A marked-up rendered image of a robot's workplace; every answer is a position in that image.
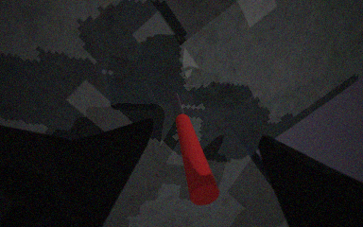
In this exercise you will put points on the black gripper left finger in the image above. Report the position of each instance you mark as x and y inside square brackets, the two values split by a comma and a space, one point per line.
[88, 173]

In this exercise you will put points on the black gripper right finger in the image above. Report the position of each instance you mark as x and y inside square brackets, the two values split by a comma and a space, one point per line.
[311, 194]

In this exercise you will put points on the red peg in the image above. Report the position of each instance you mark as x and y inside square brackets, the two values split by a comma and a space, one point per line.
[200, 179]

